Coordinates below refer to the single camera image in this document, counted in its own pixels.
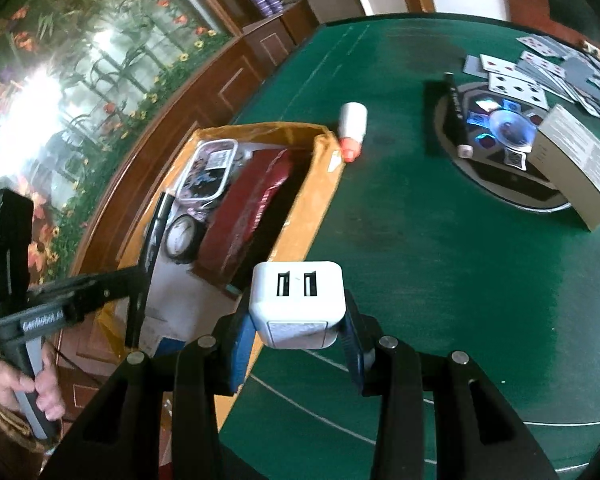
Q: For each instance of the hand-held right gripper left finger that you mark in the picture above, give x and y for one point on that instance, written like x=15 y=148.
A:
x=242 y=347

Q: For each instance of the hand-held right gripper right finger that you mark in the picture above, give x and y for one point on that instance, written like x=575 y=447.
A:
x=355 y=347

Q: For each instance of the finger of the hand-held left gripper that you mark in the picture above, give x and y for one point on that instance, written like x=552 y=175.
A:
x=157 y=230
x=137 y=310

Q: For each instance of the black tape roll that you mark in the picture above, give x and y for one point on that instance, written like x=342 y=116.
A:
x=196 y=247

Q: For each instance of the white and blue carton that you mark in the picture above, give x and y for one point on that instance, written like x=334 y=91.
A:
x=170 y=346

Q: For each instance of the white USB charger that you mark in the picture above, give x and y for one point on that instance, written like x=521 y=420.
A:
x=295 y=305

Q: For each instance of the clear plastic lidded container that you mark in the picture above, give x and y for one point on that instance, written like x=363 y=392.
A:
x=205 y=170

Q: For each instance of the dark red snack packet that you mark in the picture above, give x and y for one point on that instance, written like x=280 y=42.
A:
x=245 y=210

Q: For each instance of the brown cardboard box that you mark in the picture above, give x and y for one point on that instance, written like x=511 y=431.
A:
x=300 y=230

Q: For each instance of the person's left hand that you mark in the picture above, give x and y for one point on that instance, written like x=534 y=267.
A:
x=50 y=390

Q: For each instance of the white bottle with red cap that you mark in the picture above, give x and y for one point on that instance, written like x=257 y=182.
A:
x=352 y=122

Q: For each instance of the black marker pen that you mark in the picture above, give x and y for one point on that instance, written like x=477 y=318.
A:
x=455 y=110

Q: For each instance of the beige paper box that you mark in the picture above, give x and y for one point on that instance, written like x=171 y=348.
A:
x=575 y=180

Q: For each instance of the spread of playing cards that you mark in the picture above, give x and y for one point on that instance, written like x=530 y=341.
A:
x=520 y=87

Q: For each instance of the flower wall mural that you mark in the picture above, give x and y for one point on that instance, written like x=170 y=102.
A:
x=105 y=60

